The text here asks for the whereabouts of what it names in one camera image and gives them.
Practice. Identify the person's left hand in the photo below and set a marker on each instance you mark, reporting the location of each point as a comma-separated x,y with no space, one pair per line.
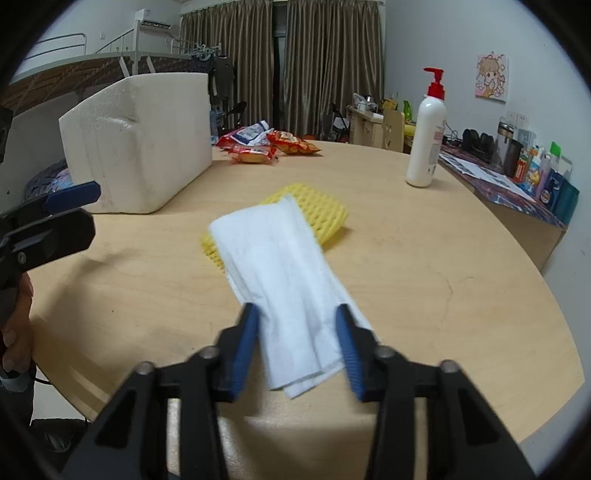
18,341

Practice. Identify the white foam box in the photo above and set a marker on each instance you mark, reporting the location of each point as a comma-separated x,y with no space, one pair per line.
138,138

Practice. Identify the white paper towel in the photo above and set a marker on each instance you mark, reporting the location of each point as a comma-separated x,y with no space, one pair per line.
286,277

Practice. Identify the beige curtain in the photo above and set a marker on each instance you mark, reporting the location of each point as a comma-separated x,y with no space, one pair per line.
332,60
240,60

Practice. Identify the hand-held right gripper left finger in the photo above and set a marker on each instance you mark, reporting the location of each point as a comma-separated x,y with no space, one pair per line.
244,350

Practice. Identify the blue and white snack packet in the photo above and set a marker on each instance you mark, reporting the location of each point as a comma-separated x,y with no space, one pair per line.
249,134

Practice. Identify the black bag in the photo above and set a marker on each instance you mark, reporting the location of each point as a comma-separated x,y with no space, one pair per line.
478,143

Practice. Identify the black folding chair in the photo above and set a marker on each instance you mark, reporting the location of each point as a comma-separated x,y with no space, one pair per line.
235,115
341,124

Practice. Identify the printed paper sheet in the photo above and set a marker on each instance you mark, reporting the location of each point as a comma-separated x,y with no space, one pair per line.
466,166

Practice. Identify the dark hanging clothes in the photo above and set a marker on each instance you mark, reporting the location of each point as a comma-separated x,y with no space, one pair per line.
224,78

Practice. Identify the blue patterned blanket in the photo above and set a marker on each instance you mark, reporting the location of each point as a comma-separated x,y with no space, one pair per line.
46,177

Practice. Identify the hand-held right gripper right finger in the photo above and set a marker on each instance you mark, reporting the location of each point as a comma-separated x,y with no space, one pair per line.
348,350

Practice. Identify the red snack packet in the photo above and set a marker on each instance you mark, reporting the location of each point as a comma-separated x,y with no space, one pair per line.
251,155
224,142
293,144

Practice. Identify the green bottle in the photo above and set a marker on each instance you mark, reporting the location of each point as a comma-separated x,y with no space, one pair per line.
407,113

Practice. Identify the light wooden desk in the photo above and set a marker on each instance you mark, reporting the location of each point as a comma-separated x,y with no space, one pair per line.
364,129
531,235

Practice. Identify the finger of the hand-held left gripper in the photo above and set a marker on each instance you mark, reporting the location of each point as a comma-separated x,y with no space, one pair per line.
74,194
55,235

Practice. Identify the white air conditioner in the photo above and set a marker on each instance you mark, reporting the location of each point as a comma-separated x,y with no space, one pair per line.
154,23

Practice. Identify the wooden smiley-face chair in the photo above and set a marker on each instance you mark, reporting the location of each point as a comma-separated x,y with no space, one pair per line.
392,129

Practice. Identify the cartoon wall poster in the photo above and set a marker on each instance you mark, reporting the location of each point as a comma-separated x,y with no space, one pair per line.
491,78

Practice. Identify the dark glass jar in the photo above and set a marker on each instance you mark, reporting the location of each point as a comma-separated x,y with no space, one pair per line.
508,150

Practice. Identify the white pump lotion bottle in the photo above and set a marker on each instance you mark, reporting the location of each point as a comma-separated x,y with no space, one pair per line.
425,138

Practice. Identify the white metal bunk bed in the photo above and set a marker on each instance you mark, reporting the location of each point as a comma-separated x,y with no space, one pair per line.
69,69

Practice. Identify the row of toiletry bottles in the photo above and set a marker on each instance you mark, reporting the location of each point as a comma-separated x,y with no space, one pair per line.
554,189

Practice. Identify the yellow foam net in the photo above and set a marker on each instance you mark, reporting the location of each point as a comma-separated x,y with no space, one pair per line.
323,217

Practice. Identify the dark patterned desk cloth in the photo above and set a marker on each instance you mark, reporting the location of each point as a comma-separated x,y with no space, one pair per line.
498,189

